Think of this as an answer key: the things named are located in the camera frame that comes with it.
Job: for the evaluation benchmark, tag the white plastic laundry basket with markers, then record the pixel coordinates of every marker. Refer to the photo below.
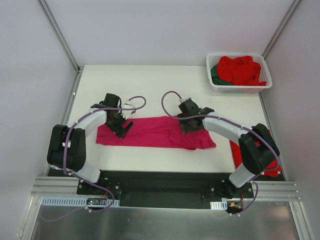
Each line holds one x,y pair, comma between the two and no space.
214,58

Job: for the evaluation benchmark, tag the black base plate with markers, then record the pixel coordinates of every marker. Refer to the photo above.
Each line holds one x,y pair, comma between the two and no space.
168,190

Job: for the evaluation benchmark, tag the pink t shirt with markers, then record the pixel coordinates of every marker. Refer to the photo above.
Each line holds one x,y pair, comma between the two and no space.
156,132

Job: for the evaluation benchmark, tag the red crumpled t shirt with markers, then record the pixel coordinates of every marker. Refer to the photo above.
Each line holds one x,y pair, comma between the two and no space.
240,71

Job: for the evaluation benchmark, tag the folded red t shirt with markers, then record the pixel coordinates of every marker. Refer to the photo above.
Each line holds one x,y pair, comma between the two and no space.
237,152

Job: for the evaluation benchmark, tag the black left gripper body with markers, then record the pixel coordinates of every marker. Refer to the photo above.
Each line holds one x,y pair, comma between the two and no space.
120,126

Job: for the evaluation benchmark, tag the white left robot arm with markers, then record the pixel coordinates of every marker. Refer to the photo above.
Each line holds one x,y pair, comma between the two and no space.
67,147

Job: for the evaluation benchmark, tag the green t shirt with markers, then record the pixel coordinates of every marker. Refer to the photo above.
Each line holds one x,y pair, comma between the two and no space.
216,79

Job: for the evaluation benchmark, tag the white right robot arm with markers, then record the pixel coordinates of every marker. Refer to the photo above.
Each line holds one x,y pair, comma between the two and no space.
232,130

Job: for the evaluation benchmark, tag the aluminium frame rail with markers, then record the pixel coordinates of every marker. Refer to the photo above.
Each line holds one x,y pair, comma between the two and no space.
270,191

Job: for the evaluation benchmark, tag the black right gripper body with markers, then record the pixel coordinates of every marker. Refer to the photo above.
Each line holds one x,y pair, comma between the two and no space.
189,126

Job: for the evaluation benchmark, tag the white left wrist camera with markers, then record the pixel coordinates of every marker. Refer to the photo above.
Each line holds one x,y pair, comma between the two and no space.
128,110

